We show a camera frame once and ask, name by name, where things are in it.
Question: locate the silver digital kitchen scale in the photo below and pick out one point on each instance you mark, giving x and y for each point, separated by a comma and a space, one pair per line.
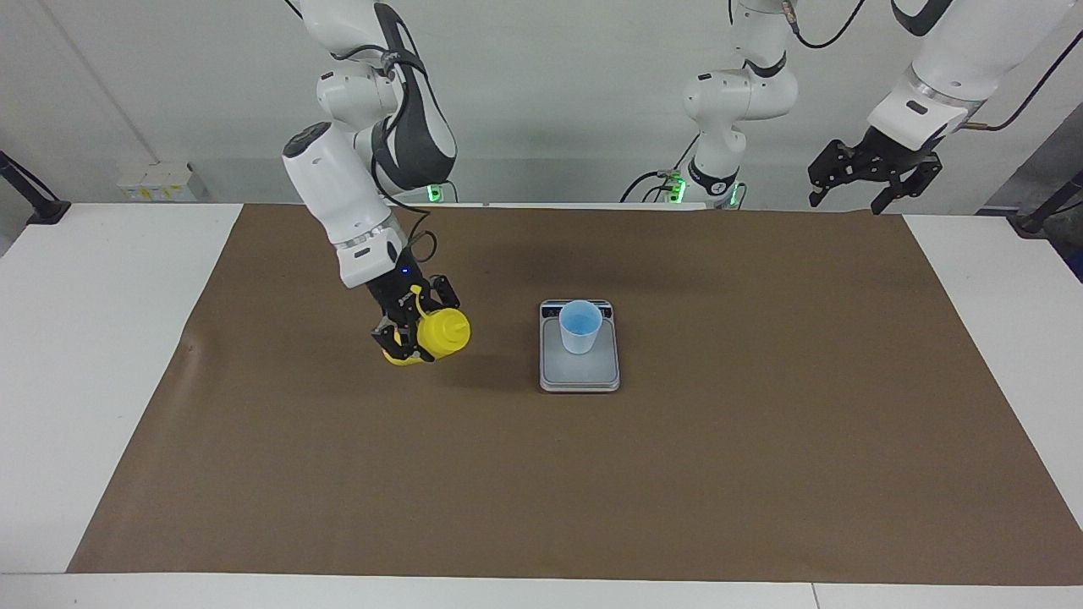
579, 372

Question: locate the brown paper table mat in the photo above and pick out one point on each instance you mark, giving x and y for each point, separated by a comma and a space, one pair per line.
541, 474

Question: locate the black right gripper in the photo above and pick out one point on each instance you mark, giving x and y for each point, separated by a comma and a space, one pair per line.
398, 292

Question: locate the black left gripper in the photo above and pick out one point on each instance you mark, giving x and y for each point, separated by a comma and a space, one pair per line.
893, 152

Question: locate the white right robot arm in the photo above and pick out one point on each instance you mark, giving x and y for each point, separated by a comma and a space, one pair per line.
338, 186

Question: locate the black camera stand clamp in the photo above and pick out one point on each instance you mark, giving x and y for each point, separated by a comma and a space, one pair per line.
1036, 222
46, 210

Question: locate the light blue plastic cup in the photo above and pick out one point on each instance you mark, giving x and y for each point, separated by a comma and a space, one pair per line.
580, 331

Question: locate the white wall socket strip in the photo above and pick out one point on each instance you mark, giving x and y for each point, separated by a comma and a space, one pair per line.
152, 182

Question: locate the yellow squeeze seasoning bottle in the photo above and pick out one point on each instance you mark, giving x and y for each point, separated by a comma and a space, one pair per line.
444, 334

